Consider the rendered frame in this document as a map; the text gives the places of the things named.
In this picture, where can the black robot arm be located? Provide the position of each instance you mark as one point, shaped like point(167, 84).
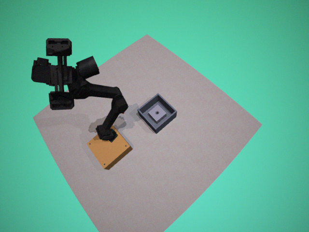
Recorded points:
point(82, 89)

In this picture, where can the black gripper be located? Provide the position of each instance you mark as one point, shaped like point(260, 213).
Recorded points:
point(61, 74)

